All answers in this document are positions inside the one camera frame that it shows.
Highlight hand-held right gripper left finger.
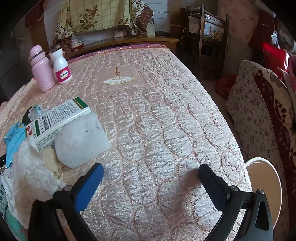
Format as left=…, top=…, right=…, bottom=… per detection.
left=28, top=163, right=104, bottom=241

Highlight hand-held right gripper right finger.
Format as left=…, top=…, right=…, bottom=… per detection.
left=198, top=163, right=281, bottom=241

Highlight white foam chunk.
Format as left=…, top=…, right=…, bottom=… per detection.
left=55, top=112, right=111, bottom=169

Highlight cream paper scrap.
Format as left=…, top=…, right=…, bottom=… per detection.
left=44, top=148, right=64, bottom=179

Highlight white plastic bucket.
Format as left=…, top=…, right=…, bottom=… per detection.
left=245, top=157, right=284, bottom=230

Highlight white tissue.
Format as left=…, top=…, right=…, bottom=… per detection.
left=11, top=139, right=67, bottom=230

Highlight green and white medicine box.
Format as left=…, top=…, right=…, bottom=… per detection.
left=24, top=97, right=92, bottom=152

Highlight blue plastic wrapper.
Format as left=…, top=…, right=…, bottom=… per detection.
left=5, top=123, right=27, bottom=167

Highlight white box round prints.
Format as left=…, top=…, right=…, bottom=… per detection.
left=0, top=174, right=10, bottom=219

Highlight white green wrapper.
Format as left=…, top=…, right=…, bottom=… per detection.
left=22, top=105, right=49, bottom=123

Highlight floral covered sofa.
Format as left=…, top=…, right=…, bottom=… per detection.
left=225, top=60, right=296, bottom=241

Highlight pink quilted tablecloth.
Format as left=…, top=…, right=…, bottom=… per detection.
left=0, top=44, right=252, bottom=241

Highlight red bag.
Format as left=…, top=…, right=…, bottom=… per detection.
left=215, top=74, right=238, bottom=99

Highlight white pill bottle pink label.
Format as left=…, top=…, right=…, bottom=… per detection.
left=50, top=49, right=73, bottom=84

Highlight pink thermos bottle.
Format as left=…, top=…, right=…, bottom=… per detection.
left=29, top=45, right=56, bottom=93

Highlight dark wooden chair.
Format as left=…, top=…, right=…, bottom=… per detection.
left=180, top=5, right=229, bottom=80

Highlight red cushion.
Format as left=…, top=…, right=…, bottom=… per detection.
left=262, top=42, right=289, bottom=77

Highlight wooden cabinet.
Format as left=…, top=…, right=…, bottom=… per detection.
left=65, top=35, right=179, bottom=61

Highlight framed picture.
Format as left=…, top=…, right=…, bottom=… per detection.
left=203, top=20, right=226, bottom=39

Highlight white tissue box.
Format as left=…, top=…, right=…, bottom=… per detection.
left=114, top=27, right=128, bottom=38

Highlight pink floral covered appliance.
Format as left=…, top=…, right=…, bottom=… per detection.
left=217, top=0, right=262, bottom=49

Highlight yellow floral cloth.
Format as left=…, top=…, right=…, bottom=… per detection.
left=53, top=0, right=154, bottom=50

